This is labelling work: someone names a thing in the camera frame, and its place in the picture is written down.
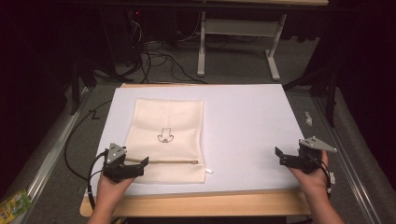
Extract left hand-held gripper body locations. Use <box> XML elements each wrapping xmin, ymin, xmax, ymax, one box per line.
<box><xmin>102</xmin><ymin>142</ymin><xmax>138</xmax><ymax>184</ymax></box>

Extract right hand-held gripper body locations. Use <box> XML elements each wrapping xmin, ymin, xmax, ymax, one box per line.
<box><xmin>297</xmin><ymin>135</ymin><xmax>338</xmax><ymax>175</ymax></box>

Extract cream zippered cloth bag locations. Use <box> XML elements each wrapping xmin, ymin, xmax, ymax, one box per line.
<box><xmin>123</xmin><ymin>97</ymin><xmax>215</xmax><ymax>185</ymax></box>

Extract person's left hand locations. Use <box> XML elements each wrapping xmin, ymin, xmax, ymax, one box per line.
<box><xmin>95</xmin><ymin>175</ymin><xmax>135</xmax><ymax>203</ymax></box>

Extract person's right hand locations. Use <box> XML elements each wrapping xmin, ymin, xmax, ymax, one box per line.
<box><xmin>287</xmin><ymin>150</ymin><xmax>331</xmax><ymax>201</ymax></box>

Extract white table mat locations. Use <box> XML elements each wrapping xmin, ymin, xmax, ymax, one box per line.
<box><xmin>89</xmin><ymin>83</ymin><xmax>305</xmax><ymax>197</ymax></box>

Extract black metal stand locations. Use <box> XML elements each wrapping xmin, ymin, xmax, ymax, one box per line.
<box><xmin>282</xmin><ymin>60</ymin><xmax>341</xmax><ymax>129</ymax></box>
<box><xmin>68</xmin><ymin>57</ymin><xmax>98</xmax><ymax>117</ymax></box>

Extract green printed packet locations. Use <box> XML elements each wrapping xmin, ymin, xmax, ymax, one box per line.
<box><xmin>0</xmin><ymin>189</ymin><xmax>33</xmax><ymax>224</ymax></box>

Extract dark computer tower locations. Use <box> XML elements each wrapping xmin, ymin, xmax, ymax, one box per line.
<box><xmin>123</xmin><ymin>8</ymin><xmax>148</xmax><ymax>68</ymax></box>

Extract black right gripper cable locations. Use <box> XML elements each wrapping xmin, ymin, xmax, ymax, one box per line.
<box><xmin>306</xmin><ymin>153</ymin><xmax>336</xmax><ymax>200</ymax></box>

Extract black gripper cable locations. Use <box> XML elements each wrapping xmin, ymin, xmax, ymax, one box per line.
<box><xmin>63</xmin><ymin>99</ymin><xmax>110</xmax><ymax>213</ymax></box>
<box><xmin>306</xmin><ymin>153</ymin><xmax>336</xmax><ymax>200</ymax></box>

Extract metal floor rail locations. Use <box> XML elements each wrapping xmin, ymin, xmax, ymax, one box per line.
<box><xmin>8</xmin><ymin>87</ymin><xmax>92</xmax><ymax>224</ymax></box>
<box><xmin>312</xmin><ymin>95</ymin><xmax>385</xmax><ymax>224</ymax></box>

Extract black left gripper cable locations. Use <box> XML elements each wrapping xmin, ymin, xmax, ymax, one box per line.
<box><xmin>63</xmin><ymin>99</ymin><xmax>110</xmax><ymax>213</ymax></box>

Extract black floor cables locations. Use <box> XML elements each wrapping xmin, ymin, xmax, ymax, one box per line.
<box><xmin>129</xmin><ymin>18</ymin><xmax>209</xmax><ymax>85</ymax></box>

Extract white desk frame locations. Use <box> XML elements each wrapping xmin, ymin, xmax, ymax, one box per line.
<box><xmin>196</xmin><ymin>10</ymin><xmax>288</xmax><ymax>82</ymax></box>

